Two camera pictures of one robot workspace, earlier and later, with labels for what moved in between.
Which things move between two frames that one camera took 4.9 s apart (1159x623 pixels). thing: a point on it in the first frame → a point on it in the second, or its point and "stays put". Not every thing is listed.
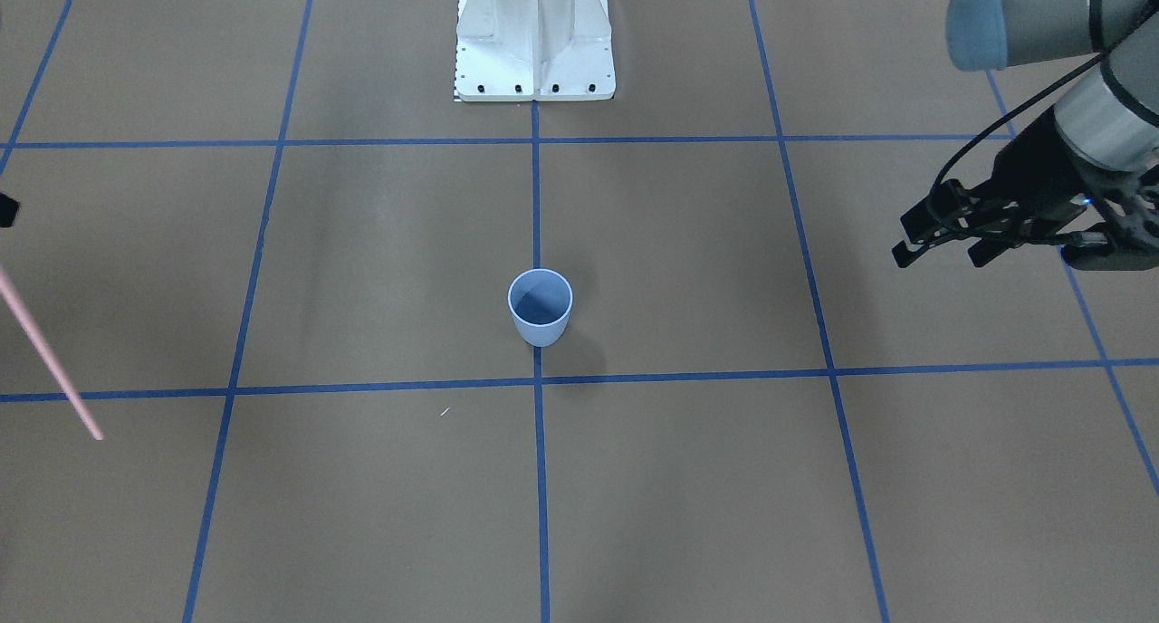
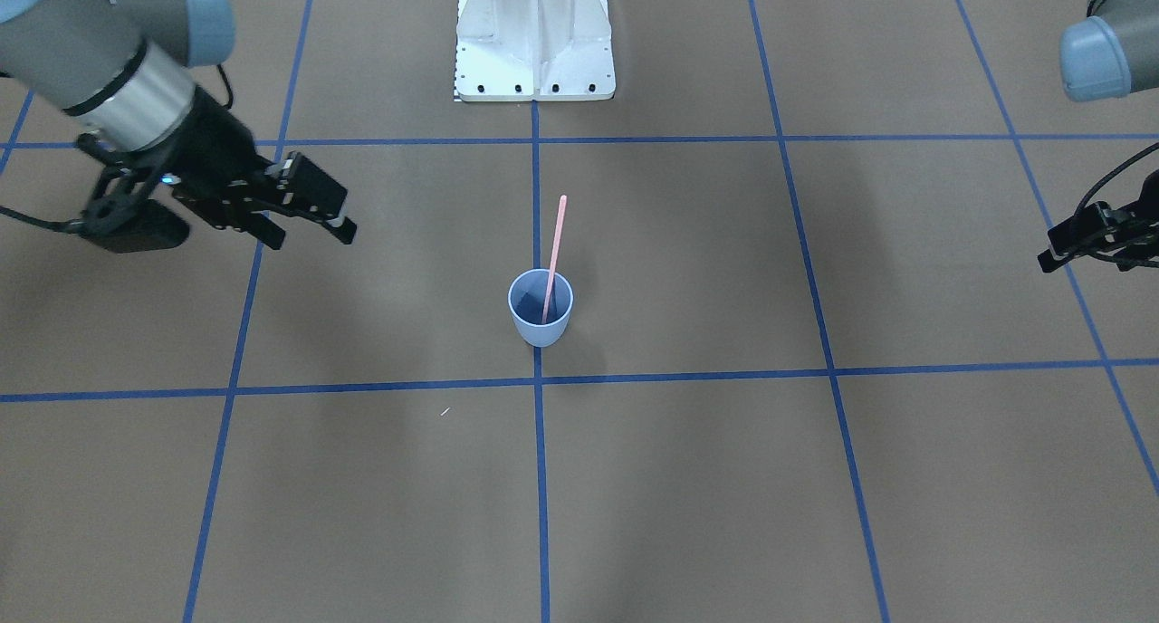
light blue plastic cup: (541, 301) stays put
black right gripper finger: (9, 208) → (311, 191)
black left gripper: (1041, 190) → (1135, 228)
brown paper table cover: (274, 250) stays put
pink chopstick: (51, 354) → (556, 250)
